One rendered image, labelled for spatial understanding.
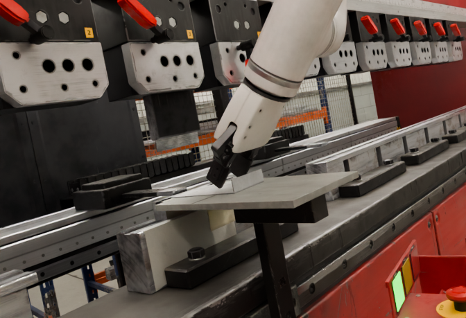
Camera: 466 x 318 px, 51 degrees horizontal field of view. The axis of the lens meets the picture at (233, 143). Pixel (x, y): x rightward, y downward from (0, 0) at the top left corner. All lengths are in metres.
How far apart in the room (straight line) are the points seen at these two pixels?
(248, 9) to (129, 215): 0.49
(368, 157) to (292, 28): 0.77
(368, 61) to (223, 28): 0.60
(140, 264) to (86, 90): 0.27
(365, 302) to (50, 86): 0.72
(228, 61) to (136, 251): 0.38
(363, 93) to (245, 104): 8.04
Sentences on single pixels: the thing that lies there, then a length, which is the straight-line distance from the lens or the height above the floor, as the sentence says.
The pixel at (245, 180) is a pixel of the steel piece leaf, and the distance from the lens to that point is 0.76.
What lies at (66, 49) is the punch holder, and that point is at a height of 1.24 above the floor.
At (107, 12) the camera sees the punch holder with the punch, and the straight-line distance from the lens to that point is 0.80.
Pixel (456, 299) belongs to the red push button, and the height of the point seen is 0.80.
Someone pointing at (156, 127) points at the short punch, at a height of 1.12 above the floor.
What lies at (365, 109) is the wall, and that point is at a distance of 8.69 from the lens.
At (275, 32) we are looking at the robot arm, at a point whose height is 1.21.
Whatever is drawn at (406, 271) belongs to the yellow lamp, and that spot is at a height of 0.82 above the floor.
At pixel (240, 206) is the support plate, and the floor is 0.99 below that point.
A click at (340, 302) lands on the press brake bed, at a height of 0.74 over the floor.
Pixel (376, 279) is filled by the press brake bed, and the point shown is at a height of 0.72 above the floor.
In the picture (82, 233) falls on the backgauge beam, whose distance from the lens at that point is 1.00.
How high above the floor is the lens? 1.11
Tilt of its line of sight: 3 degrees down
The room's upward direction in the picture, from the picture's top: 11 degrees counter-clockwise
